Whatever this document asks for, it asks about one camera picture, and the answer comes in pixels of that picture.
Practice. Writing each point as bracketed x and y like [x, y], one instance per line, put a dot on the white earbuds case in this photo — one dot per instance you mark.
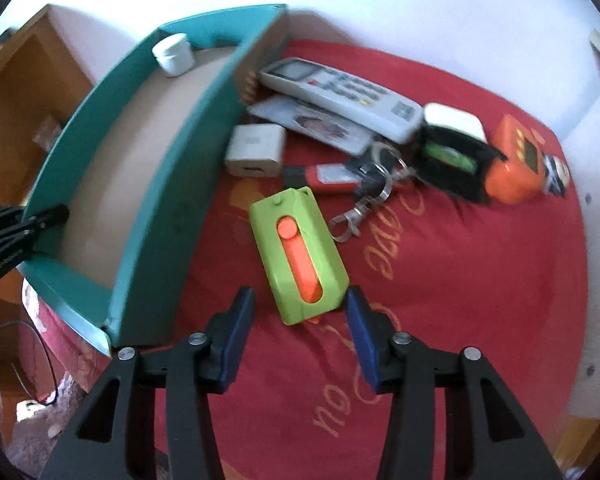
[452, 120]

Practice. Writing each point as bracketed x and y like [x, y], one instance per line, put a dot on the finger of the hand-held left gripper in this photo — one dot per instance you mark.
[45, 220]
[5, 262]

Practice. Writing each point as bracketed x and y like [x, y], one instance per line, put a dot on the red printed mat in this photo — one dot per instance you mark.
[455, 310]

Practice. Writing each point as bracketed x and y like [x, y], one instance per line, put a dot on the orange digital clock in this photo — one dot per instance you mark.
[510, 180]

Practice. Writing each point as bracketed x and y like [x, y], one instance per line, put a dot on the green case with orange slider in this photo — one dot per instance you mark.
[270, 240]

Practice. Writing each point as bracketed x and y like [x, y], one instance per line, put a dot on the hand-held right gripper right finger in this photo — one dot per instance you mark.
[362, 340]

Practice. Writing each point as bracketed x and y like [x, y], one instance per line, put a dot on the white remote control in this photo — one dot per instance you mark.
[330, 90]

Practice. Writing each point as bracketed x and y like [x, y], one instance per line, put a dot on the white plastic jar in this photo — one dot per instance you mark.
[172, 55]

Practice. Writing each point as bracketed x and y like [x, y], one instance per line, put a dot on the clear plastic packet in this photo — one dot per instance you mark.
[47, 132]

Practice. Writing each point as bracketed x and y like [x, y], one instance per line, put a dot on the wooden cabinet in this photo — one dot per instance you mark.
[10, 125]

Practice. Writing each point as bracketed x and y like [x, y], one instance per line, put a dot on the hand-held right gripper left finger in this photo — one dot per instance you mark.
[237, 330]

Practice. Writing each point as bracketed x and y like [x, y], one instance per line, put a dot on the white plug adapter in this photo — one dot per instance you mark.
[255, 147]

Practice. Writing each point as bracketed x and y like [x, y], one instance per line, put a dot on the black and white toy figure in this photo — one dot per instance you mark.
[555, 172]

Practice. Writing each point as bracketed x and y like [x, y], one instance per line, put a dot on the card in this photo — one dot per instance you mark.
[305, 122]

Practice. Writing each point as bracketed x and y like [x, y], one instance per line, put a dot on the teal cardboard box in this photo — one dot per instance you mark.
[145, 240]

